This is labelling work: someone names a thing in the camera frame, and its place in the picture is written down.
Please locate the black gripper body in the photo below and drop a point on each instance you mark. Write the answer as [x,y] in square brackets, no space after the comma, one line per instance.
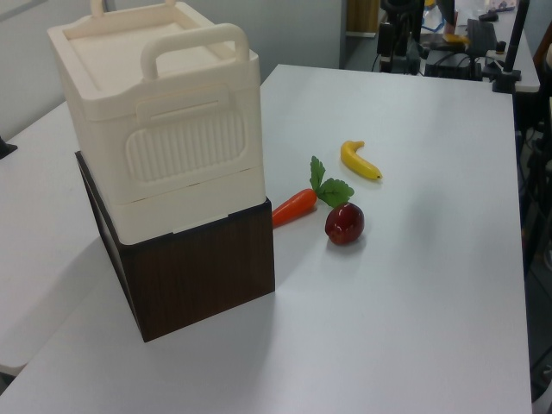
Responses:
[405,17]

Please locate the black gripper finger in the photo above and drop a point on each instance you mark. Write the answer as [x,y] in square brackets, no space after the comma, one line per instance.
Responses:
[386,43]
[412,54]

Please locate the cream plastic cabinet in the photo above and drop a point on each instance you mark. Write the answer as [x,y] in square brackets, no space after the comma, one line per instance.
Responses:
[172,151]

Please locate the light wooden panel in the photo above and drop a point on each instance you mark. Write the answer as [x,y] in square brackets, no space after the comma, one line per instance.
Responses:
[362,17]

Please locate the black equipment box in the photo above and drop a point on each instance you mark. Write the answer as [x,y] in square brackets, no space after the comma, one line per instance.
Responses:
[448,67]

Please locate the yellow object on desk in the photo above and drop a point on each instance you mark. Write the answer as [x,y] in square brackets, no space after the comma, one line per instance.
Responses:
[455,39]

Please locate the black computer mouse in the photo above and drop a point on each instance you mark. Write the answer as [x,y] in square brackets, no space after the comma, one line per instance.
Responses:
[488,17]

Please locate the yellow toy banana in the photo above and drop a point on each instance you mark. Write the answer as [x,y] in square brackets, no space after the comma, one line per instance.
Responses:
[357,163]

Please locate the dark red toy apple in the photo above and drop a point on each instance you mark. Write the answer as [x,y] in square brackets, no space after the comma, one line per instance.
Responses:
[345,224]

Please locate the orange toy carrot with leaves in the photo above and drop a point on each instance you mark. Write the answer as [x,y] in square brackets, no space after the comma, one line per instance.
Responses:
[293,208]

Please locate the dark brown wooden drawer box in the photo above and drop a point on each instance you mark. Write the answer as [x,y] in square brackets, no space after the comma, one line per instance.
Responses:
[202,280]

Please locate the black camera pole with clamp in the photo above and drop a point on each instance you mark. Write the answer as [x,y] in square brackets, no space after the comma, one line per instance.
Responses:
[513,43]

